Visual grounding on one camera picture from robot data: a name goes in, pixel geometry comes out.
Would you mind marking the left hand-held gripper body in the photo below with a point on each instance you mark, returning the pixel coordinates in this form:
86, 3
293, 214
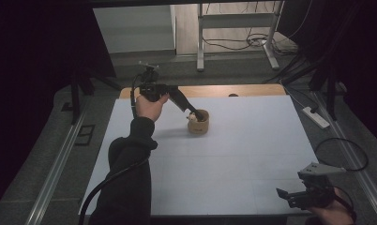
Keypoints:
150, 87

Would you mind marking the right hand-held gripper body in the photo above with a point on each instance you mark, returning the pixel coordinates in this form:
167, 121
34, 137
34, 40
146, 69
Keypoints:
316, 190

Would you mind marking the tan round holder cup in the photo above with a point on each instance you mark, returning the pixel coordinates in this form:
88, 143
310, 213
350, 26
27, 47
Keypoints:
198, 126

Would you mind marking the person's left hand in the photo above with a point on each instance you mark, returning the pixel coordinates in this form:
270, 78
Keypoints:
149, 109

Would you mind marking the person's right hand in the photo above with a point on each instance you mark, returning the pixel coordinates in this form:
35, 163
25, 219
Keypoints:
332, 215

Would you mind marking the small pale figure on cup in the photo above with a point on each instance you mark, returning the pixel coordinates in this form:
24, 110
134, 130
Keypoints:
192, 117

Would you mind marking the grey panel board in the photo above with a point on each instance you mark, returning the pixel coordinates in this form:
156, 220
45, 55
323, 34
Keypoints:
133, 31

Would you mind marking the small dark table grommet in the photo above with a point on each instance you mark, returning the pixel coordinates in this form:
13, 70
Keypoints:
233, 95

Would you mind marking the white table cover sheet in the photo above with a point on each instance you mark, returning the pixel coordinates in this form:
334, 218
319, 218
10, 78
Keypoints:
227, 168

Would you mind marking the white power strip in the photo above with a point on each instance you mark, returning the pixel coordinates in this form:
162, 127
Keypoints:
316, 118

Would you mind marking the black tripod stand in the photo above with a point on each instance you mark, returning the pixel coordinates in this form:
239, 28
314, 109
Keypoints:
74, 100
332, 93

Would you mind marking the black floor socket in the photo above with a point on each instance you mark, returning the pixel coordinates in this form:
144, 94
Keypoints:
85, 135

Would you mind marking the metal floor rail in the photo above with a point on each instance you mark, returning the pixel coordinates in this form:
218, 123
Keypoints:
349, 150
55, 175

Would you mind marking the white metal stand frame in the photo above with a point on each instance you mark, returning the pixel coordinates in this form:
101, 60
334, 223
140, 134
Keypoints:
236, 20

